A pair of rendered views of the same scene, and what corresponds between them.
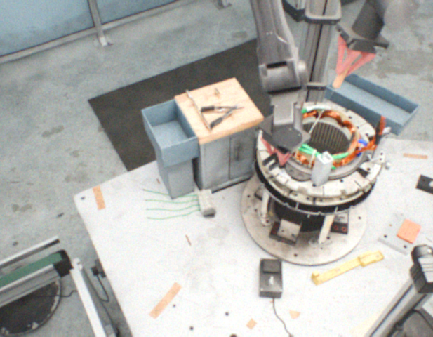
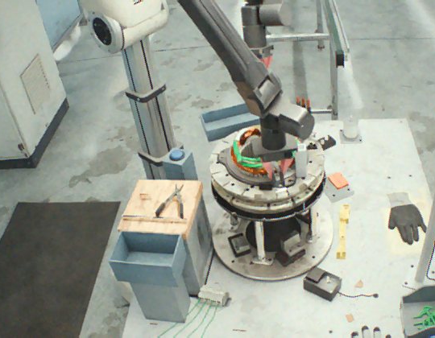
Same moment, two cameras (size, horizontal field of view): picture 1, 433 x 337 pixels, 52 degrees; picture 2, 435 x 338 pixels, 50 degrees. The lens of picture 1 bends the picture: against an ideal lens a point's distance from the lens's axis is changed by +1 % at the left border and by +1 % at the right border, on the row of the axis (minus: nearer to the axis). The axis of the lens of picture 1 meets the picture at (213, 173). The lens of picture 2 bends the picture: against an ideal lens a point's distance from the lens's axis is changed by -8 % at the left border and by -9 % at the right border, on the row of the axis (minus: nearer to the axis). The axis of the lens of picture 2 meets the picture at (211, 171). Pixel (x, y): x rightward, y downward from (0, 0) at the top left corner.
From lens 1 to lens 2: 0.66 m
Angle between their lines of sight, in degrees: 35
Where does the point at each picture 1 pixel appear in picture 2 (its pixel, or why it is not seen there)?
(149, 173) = (138, 326)
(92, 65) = not seen: outside the picture
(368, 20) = (258, 34)
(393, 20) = (284, 19)
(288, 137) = (308, 126)
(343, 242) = (323, 221)
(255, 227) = (268, 272)
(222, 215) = (234, 292)
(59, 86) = not seen: outside the picture
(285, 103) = (285, 106)
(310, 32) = (151, 109)
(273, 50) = (257, 72)
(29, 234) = not seen: outside the picture
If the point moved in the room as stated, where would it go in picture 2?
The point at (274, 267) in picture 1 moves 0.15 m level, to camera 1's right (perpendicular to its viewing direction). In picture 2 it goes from (318, 272) to (340, 237)
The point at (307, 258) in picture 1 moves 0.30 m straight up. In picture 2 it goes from (321, 250) to (322, 175)
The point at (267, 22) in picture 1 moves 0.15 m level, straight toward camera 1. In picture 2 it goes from (244, 54) to (308, 72)
